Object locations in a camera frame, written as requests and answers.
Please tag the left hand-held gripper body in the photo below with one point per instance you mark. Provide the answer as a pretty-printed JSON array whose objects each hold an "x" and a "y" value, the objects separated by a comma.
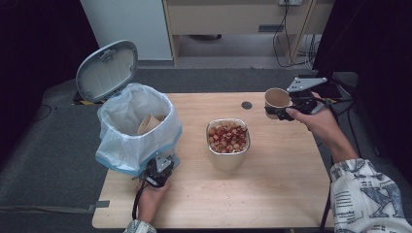
[{"x": 163, "y": 163}]

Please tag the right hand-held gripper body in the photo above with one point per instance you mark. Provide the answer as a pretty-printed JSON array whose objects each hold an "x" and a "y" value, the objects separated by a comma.
[{"x": 304, "y": 84}]

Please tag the brown paper cup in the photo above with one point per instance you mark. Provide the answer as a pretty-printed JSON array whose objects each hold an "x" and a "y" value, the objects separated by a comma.
[
  {"x": 277, "y": 98},
  {"x": 147, "y": 124}
]

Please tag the translucent white trash bag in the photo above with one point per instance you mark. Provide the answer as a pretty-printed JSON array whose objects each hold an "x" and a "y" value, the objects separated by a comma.
[{"x": 129, "y": 152}]

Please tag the grey white pedal trash can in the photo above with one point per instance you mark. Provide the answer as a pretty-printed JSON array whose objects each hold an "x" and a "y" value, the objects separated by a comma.
[{"x": 107, "y": 71}]

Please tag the person's right hand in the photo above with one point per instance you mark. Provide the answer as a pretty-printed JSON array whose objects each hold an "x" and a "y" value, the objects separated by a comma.
[{"x": 320, "y": 124}]

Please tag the person's left hand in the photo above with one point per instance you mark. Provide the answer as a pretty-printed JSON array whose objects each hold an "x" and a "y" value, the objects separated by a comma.
[{"x": 149, "y": 204}]

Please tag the round grey table grommet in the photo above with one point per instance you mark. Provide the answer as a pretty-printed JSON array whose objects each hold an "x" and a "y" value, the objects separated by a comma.
[{"x": 247, "y": 105}]

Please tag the pile of beige red nuts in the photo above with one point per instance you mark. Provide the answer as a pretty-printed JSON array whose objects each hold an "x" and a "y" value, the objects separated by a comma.
[{"x": 228, "y": 137}]

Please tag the metal container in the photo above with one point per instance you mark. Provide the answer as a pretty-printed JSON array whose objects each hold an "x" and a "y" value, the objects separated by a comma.
[{"x": 226, "y": 161}]

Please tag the black curtain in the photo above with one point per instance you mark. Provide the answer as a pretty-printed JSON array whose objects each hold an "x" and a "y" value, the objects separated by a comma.
[
  {"x": 375, "y": 64},
  {"x": 39, "y": 64}
]

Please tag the light wooden desk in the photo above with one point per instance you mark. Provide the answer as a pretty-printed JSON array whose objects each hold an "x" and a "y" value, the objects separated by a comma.
[{"x": 226, "y": 19}]

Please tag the white cabinet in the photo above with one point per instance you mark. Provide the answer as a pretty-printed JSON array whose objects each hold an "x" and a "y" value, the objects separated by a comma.
[{"x": 136, "y": 22}]

